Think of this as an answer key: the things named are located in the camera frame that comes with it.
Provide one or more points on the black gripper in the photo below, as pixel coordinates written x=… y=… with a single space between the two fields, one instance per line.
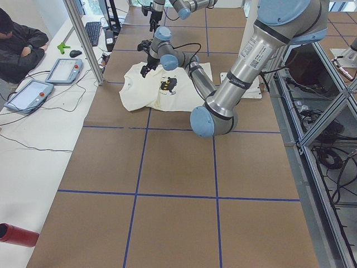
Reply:
x=154 y=17
x=150 y=60

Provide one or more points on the cream long-sleeve Twinkle shirt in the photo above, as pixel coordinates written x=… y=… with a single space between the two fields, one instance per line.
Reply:
x=169 y=91

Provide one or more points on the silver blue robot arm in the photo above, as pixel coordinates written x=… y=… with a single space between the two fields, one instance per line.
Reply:
x=183 y=8
x=278 y=23

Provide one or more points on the black power adapter box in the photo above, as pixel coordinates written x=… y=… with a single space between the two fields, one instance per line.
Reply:
x=109 y=40

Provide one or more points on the black keyboard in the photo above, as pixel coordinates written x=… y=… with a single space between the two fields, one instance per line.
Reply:
x=93 y=32

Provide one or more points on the black computer mouse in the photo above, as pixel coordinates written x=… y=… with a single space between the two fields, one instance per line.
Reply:
x=75 y=53

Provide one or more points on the far blue teach pendant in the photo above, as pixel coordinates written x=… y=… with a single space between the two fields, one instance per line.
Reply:
x=64 y=71

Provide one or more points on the blue teach pendant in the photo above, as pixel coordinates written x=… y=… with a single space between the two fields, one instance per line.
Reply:
x=30 y=97
x=64 y=71

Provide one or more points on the green plastic tool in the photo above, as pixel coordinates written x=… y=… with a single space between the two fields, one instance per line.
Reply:
x=62 y=46

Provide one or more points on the near blue teach pendant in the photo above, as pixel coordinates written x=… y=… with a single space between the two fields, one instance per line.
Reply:
x=30 y=97

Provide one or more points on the person in black jacket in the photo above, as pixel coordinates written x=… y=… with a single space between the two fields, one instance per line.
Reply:
x=22 y=49

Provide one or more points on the red bottle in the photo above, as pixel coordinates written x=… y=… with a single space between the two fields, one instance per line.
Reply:
x=18 y=236

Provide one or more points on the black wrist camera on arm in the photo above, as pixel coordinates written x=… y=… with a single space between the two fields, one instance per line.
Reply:
x=145 y=46

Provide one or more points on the aluminium frame post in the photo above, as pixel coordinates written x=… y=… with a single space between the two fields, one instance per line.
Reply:
x=79 y=28

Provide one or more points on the white camera post with base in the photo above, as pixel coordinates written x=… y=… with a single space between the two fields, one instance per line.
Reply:
x=241 y=80

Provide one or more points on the aluminium frame rack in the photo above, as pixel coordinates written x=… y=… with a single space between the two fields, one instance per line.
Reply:
x=313 y=90

